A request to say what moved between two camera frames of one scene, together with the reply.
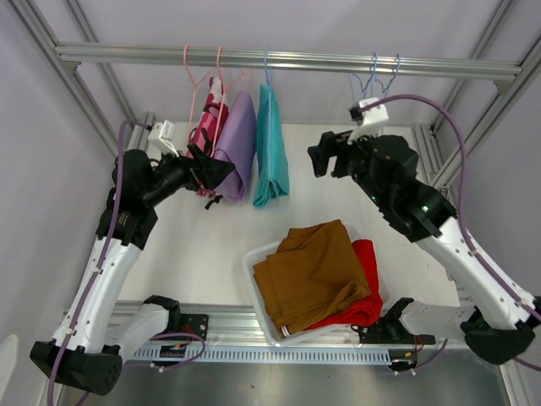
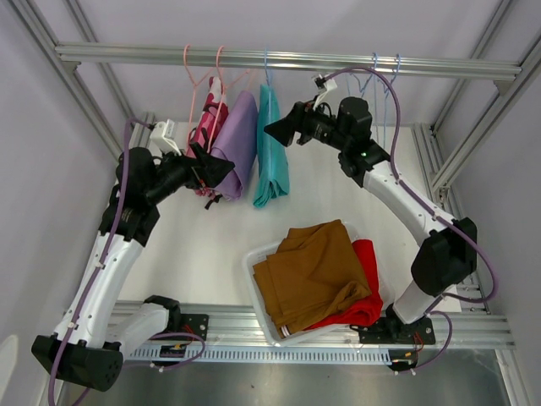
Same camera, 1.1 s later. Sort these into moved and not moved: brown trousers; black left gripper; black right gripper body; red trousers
Moved: black right gripper body
Not moved: brown trousers; red trousers; black left gripper
